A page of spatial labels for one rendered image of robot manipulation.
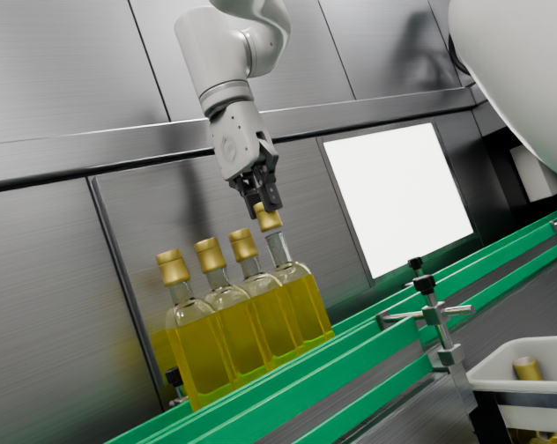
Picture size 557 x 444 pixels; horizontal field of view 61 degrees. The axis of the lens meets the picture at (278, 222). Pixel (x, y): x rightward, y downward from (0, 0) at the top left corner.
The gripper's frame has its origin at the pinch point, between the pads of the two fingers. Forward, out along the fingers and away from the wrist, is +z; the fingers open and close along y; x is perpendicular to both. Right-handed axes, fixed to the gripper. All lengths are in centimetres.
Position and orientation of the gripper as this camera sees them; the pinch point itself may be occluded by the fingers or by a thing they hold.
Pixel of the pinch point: (263, 202)
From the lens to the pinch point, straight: 74.0
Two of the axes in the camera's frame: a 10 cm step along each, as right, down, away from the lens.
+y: 5.5, -2.6, -7.9
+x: 7.6, -2.3, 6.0
